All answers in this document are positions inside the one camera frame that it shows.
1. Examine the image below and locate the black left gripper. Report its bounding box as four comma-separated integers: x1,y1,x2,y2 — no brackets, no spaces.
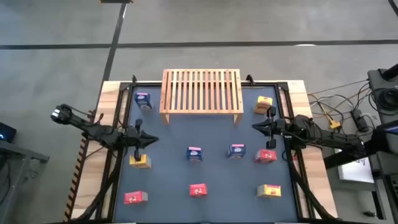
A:
124,119,159,162

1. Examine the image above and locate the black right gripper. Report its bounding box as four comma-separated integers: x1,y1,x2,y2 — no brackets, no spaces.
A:
251,105,287,150

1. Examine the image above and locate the yellow Corn Pops cereal box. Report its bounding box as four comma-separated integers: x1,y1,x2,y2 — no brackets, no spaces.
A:
253,95,274,115
129,154,152,170
256,184,282,198

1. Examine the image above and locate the red Froot Loops cereal box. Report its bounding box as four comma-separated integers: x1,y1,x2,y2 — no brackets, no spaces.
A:
189,183,208,198
254,149,278,165
124,190,149,205

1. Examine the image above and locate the blue Frosted Flakes cereal box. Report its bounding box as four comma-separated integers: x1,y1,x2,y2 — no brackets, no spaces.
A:
227,143,247,160
134,91,154,111
186,146,204,162

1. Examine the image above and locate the wooden slatted shelf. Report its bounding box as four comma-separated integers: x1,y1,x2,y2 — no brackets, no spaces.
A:
159,68,244,126

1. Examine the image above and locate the blue-grey table mat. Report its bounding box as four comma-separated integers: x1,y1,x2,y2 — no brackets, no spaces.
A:
113,85,300,223

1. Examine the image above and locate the black diagonal beam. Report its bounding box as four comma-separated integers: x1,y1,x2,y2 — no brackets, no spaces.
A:
323,136,398,170

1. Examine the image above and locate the yellow black hazard strip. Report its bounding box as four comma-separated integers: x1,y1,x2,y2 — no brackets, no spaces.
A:
63,108,96,222

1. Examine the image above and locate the black power strip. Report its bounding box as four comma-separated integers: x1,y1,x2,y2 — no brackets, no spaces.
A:
351,108,370,133

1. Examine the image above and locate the white sheet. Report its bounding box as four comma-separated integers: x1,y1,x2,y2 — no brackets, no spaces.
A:
334,148,375,184

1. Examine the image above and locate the dark grey desk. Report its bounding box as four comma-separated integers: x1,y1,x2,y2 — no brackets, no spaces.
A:
366,67,398,125

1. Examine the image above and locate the monitor with blue screen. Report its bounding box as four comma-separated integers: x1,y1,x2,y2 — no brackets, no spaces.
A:
382,123,398,136

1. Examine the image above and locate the grey metal side table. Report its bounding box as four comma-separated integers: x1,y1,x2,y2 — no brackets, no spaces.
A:
0,139,50,224

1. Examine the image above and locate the black pole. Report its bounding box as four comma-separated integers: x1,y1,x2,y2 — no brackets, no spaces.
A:
381,63,398,81

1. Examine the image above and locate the black device with blue light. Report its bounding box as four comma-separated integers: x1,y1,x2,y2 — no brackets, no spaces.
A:
0,121,18,144

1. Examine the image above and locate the black metal table frame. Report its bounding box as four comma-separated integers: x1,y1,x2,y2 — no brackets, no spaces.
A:
95,81,315,224

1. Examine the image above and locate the yellow cable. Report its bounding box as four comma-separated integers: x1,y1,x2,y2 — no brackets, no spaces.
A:
310,92,335,124

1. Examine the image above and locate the thick black cable conduit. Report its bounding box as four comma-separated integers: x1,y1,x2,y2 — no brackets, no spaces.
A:
76,149,125,223
284,146,338,223

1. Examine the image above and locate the thin grey cable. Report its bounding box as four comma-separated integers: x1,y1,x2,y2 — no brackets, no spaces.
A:
306,79,371,96

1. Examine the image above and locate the coiled black cable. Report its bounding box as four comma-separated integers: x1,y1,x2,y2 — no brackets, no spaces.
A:
369,88,398,112

